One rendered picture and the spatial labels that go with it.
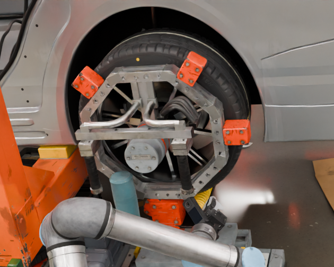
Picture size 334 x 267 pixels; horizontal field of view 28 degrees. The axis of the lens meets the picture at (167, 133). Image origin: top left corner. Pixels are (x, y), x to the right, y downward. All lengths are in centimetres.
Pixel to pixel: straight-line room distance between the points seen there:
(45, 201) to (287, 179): 158
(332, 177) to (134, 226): 195
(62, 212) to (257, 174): 205
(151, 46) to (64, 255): 86
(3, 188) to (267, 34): 106
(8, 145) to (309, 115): 109
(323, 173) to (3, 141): 198
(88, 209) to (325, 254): 155
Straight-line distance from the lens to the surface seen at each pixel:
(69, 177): 283
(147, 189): 262
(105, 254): 270
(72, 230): 193
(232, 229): 301
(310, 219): 342
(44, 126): 281
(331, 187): 365
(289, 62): 242
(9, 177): 239
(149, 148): 233
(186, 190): 229
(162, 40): 249
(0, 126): 235
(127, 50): 248
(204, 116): 268
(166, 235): 198
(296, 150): 403
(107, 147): 267
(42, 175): 266
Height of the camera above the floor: 196
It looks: 26 degrees down
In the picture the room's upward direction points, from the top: 10 degrees counter-clockwise
